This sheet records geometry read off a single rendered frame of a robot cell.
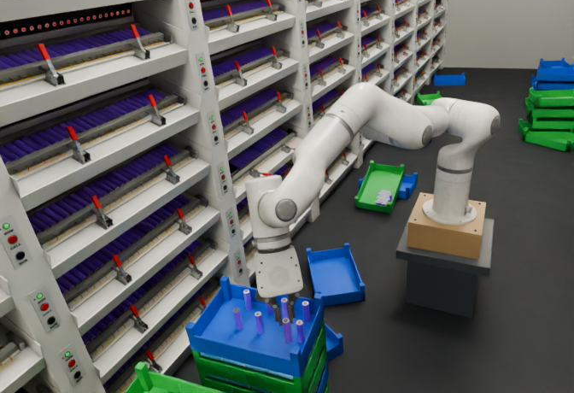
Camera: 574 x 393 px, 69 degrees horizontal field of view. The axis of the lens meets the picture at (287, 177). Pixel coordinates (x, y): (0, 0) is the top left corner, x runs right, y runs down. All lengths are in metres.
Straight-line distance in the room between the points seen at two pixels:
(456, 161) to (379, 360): 0.74
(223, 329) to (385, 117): 0.70
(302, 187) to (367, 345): 0.93
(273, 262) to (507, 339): 1.07
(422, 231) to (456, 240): 0.12
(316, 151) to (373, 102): 0.20
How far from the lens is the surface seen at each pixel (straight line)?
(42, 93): 1.07
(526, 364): 1.72
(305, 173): 0.87
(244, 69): 1.71
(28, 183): 1.10
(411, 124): 1.11
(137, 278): 1.34
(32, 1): 1.08
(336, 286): 1.88
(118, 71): 1.18
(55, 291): 1.18
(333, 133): 0.98
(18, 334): 1.26
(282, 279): 0.95
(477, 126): 1.45
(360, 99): 1.03
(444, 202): 1.60
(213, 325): 1.23
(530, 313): 1.90
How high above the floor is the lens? 1.26
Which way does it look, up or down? 27 degrees down
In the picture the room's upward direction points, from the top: 6 degrees counter-clockwise
